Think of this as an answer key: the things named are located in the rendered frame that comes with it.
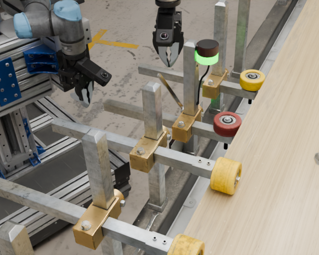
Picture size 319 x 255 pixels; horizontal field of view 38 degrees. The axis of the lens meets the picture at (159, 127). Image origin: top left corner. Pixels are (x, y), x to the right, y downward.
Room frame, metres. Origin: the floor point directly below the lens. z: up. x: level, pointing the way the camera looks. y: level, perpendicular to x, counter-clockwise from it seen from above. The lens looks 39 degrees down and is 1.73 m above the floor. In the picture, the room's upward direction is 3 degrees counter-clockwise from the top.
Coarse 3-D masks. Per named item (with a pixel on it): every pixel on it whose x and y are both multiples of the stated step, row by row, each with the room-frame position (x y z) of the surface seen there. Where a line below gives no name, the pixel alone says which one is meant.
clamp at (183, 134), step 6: (198, 108) 1.15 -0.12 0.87; (180, 114) 1.13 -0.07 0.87; (186, 114) 1.13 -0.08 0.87; (198, 114) 1.13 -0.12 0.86; (204, 114) 1.16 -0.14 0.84; (180, 120) 1.10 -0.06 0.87; (186, 120) 1.10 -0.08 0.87; (192, 120) 1.09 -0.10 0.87; (198, 120) 1.13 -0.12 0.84; (174, 126) 1.07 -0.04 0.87; (186, 126) 1.07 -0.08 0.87; (174, 132) 1.07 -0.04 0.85; (180, 132) 1.06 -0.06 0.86; (186, 132) 1.05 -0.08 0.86; (174, 138) 1.07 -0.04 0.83; (180, 138) 1.06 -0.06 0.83; (186, 138) 1.05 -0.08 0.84
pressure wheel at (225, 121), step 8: (224, 112) 1.08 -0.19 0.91; (232, 112) 1.08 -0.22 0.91; (216, 120) 1.04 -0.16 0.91; (224, 120) 1.04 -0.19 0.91; (232, 120) 1.04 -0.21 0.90; (240, 120) 1.04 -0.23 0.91; (216, 128) 1.02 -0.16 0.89; (224, 128) 1.01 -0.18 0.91; (232, 128) 1.01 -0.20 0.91; (224, 136) 1.01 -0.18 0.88; (232, 136) 1.01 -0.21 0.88; (224, 144) 1.04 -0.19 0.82
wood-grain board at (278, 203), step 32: (288, 64) 1.34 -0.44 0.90; (256, 96) 1.16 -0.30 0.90; (288, 96) 1.15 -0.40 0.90; (256, 128) 1.01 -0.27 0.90; (288, 128) 1.00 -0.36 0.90; (256, 160) 0.88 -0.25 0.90; (288, 160) 0.87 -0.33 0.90; (256, 192) 0.77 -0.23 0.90; (288, 192) 0.76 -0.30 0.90; (192, 224) 0.68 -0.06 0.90; (224, 224) 0.67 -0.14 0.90; (256, 224) 0.67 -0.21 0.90; (288, 224) 0.66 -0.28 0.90
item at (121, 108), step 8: (104, 104) 1.22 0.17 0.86; (112, 104) 1.21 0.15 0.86; (120, 104) 1.21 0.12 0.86; (128, 104) 1.21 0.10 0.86; (112, 112) 1.20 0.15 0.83; (120, 112) 1.19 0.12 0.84; (128, 112) 1.18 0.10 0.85; (136, 112) 1.16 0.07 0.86; (168, 120) 1.11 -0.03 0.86; (192, 128) 1.08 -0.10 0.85; (200, 128) 1.07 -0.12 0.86; (208, 128) 1.07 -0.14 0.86; (208, 136) 1.06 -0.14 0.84; (216, 136) 1.04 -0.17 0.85
